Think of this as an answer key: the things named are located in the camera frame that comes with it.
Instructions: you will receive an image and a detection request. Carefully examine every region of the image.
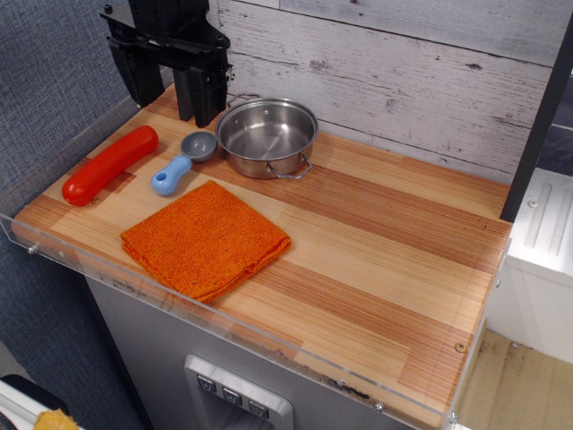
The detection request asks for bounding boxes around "red plastic sausage toy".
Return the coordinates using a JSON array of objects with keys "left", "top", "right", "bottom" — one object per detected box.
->
[{"left": 62, "top": 125, "right": 158, "bottom": 206}]

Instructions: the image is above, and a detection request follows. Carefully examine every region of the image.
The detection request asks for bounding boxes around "grey toy fridge cabinet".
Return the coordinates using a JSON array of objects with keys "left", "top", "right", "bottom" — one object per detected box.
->
[{"left": 88, "top": 279, "right": 405, "bottom": 429}]

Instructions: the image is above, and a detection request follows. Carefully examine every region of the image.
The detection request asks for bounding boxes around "stainless steel pot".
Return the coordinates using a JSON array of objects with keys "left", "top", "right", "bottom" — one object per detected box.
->
[{"left": 216, "top": 98, "right": 319, "bottom": 179}]

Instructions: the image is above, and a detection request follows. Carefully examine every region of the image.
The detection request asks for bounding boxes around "white toy sink unit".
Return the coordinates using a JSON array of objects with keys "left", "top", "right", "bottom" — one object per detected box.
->
[{"left": 484, "top": 168, "right": 572, "bottom": 363}]

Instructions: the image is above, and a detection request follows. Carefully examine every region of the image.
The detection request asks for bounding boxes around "clear acrylic table guard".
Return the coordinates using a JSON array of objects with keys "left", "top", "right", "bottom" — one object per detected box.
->
[{"left": 1, "top": 106, "right": 510, "bottom": 429}]

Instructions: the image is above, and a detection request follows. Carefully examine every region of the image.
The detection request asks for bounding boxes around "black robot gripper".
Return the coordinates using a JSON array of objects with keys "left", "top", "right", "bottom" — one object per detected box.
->
[{"left": 100, "top": 1, "right": 230, "bottom": 128}]

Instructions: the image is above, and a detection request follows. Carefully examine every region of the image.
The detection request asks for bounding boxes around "yellow black object corner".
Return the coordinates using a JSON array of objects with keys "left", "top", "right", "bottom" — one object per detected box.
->
[{"left": 1, "top": 374, "right": 67, "bottom": 429}]

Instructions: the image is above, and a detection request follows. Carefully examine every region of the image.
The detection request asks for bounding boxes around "orange knitted cloth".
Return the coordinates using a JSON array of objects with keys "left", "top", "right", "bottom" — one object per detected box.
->
[{"left": 121, "top": 181, "right": 292, "bottom": 303}]

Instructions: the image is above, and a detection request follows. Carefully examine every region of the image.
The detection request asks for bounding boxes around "blue grey plastic scoop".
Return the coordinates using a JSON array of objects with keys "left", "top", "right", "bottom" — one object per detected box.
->
[{"left": 150, "top": 132, "right": 218, "bottom": 197}]

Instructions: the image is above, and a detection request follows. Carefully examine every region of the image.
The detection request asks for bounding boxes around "silver dispenser button panel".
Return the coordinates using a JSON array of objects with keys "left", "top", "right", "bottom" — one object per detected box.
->
[{"left": 184, "top": 354, "right": 295, "bottom": 429}]

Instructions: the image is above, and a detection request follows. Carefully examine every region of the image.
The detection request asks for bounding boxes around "black right vertical post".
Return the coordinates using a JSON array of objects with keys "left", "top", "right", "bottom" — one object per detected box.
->
[{"left": 500, "top": 17, "right": 572, "bottom": 222}]

